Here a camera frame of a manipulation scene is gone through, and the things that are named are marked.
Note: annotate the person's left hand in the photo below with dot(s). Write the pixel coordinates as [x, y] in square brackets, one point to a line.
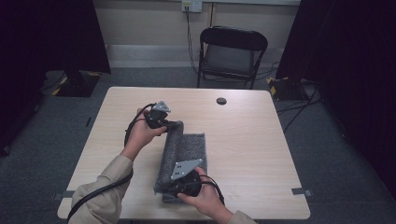
[141, 137]

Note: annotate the black folding chair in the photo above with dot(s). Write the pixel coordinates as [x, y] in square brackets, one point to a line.
[232, 56]

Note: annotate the black curtain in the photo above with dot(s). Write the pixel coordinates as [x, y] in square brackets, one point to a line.
[351, 77]
[46, 46]

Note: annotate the grey towel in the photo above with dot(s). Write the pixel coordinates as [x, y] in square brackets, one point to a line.
[183, 149]

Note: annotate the person's right hand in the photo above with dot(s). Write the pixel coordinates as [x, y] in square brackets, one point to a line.
[207, 199]

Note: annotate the thin brown wall conduit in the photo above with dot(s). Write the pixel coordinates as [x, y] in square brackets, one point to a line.
[213, 14]

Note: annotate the grey tape strip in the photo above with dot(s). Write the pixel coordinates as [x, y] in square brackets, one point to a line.
[63, 194]
[301, 191]

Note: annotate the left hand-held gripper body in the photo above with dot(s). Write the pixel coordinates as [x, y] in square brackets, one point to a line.
[157, 115]

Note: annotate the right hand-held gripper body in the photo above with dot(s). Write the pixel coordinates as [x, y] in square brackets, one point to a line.
[185, 169]

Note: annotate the black stand base yellow tape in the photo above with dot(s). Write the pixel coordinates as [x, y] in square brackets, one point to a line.
[285, 88]
[79, 85]

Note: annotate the white wall socket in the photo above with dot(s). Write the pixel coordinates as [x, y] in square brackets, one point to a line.
[191, 5]

